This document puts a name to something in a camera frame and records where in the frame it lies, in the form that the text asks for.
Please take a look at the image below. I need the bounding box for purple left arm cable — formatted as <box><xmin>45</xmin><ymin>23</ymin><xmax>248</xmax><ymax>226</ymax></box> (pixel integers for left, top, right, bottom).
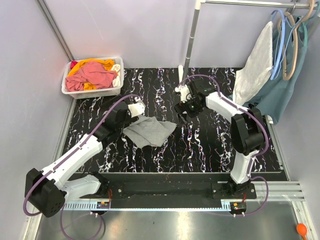
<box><xmin>22</xmin><ymin>93</ymin><xmax>141</xmax><ymax>240</ymax></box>

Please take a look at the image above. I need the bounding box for white hanging cloth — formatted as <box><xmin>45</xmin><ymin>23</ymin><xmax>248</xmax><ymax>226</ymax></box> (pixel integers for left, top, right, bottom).
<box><xmin>232</xmin><ymin>21</ymin><xmax>274</xmax><ymax>106</ymax></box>

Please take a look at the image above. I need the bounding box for orange shirt in basket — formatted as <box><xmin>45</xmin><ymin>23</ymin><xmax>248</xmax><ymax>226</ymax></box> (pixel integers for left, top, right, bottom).
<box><xmin>67</xmin><ymin>58</ymin><xmax>115</xmax><ymax>91</ymax></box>

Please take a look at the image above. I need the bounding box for orange ball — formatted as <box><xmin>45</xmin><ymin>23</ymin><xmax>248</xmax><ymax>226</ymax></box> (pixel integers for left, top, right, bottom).
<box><xmin>296</xmin><ymin>223</ymin><xmax>308</xmax><ymax>240</ymax></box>

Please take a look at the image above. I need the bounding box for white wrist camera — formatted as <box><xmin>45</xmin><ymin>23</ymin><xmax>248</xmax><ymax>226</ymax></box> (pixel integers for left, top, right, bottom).
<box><xmin>128</xmin><ymin>97</ymin><xmax>146</xmax><ymax>118</ymax></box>
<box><xmin>174</xmin><ymin>85</ymin><xmax>192</xmax><ymax>103</ymax></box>

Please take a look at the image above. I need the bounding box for blue plastic hanger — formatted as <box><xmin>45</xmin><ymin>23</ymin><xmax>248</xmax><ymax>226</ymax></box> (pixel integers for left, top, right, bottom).
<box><xmin>270</xmin><ymin>9</ymin><xmax>296</xmax><ymax>80</ymax></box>

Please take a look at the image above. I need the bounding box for grey t shirt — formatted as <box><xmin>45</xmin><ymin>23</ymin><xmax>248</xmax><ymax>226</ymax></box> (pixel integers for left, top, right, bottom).
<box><xmin>123</xmin><ymin>115</ymin><xmax>177</xmax><ymax>149</ymax></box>

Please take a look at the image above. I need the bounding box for white laundry basket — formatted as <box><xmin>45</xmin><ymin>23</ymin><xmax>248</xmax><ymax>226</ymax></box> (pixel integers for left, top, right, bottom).
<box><xmin>61</xmin><ymin>57</ymin><xmax>124</xmax><ymax>99</ymax></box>

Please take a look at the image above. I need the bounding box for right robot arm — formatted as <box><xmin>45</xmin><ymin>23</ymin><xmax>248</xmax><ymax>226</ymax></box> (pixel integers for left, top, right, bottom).
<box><xmin>174</xmin><ymin>76</ymin><xmax>269</xmax><ymax>198</ymax></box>

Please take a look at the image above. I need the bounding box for beige plastic hanger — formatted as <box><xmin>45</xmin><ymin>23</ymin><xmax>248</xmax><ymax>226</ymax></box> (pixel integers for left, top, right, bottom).
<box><xmin>282</xmin><ymin>0</ymin><xmax>316</xmax><ymax>81</ymax></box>

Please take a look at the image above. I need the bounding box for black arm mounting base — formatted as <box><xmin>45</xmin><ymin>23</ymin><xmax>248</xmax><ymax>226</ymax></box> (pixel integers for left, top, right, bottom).
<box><xmin>79</xmin><ymin>172</ymin><xmax>258</xmax><ymax>210</ymax></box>

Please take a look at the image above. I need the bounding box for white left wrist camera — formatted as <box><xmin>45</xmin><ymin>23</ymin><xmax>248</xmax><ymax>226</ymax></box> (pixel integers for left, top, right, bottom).
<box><xmin>128</xmin><ymin>97</ymin><xmax>146</xmax><ymax>118</ymax></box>

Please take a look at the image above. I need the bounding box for teal hanging garment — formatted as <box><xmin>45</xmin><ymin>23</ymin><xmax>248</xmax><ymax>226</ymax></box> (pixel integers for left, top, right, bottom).
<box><xmin>244</xmin><ymin>16</ymin><xmax>308</xmax><ymax>125</ymax></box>

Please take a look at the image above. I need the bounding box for magenta garment in basket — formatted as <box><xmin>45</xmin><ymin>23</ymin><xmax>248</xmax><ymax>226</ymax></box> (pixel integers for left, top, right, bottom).
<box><xmin>69</xmin><ymin>60</ymin><xmax>78</xmax><ymax>70</ymax></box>

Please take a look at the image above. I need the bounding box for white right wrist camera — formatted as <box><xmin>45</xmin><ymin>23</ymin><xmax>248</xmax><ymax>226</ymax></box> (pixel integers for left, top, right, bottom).
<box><xmin>174</xmin><ymin>85</ymin><xmax>192</xmax><ymax>103</ymax></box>

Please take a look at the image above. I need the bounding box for metal clothes rack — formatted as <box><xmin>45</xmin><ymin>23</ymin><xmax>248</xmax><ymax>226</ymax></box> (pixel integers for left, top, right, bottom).
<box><xmin>178</xmin><ymin>0</ymin><xmax>319</xmax><ymax>84</ymax></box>

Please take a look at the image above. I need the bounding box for pink shirt in basket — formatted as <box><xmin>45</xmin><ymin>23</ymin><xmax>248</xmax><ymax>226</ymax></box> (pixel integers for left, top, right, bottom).
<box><xmin>65</xmin><ymin>61</ymin><xmax>119</xmax><ymax>92</ymax></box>

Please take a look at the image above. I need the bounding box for teal plastic hanger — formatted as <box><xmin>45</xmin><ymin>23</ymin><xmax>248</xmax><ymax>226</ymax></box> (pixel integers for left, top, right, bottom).
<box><xmin>297</xmin><ymin>23</ymin><xmax>308</xmax><ymax>47</ymax></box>

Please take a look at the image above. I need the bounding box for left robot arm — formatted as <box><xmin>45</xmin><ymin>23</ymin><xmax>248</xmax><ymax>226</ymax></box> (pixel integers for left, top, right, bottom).
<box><xmin>23</xmin><ymin>97</ymin><xmax>145</xmax><ymax>218</ymax></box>

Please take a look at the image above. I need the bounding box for white garment in basket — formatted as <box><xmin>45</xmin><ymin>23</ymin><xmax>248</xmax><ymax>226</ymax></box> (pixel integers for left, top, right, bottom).
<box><xmin>111</xmin><ymin>64</ymin><xmax>121</xmax><ymax>88</ymax></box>

